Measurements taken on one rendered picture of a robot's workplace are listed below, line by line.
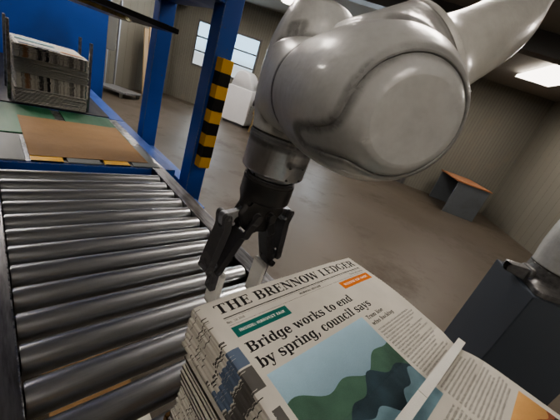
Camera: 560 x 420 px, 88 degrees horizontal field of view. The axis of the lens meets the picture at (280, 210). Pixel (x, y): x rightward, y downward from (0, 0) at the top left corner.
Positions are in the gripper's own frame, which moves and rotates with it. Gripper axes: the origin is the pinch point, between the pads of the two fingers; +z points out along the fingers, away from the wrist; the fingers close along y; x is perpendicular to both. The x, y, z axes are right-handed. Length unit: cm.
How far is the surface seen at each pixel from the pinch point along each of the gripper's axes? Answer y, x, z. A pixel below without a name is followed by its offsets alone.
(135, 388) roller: -15.1, -2.3, 13.0
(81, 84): 7, 157, -1
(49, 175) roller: -16, 74, 13
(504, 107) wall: 835, 167, -153
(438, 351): 8.8, -27.5, -9.7
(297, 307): -4.4, -15.0, -10.2
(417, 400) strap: -2.8, -28.7, -11.3
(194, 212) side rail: 18, 46, 13
